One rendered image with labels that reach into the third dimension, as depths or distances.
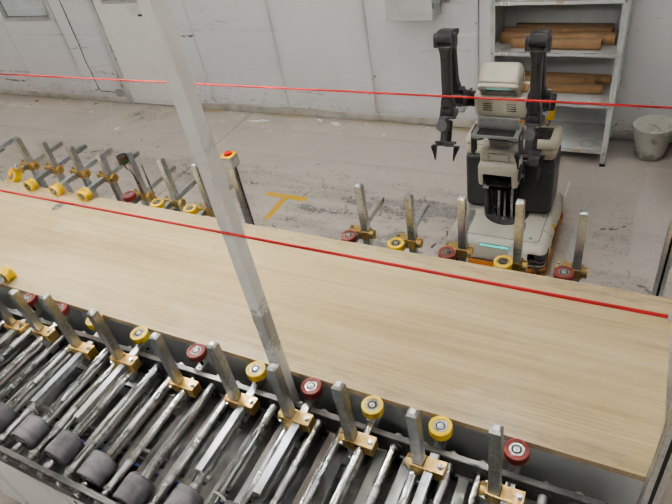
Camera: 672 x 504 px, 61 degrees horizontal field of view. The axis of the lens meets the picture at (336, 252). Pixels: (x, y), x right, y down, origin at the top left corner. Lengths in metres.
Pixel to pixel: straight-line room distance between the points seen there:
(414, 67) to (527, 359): 3.65
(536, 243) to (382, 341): 1.65
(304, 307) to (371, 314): 0.30
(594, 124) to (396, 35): 1.83
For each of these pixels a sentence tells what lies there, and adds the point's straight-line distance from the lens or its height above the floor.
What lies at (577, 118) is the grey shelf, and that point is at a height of 0.17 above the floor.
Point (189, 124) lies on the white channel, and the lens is 1.58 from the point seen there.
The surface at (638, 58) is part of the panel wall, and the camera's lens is 5.03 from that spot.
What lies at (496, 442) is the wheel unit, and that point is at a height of 1.12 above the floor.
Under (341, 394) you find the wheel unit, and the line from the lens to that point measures 1.87.
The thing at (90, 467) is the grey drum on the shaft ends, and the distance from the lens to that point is 2.39.
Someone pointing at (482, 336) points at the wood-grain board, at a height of 0.90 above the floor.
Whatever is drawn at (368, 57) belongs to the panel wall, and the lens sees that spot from 5.53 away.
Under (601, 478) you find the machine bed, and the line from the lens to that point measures 2.18.
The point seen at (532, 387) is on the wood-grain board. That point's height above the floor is 0.90.
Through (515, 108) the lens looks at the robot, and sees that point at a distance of 3.22.
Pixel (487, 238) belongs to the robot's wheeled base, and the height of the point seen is 0.28.
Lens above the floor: 2.60
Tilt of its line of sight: 39 degrees down
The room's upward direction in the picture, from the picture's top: 12 degrees counter-clockwise
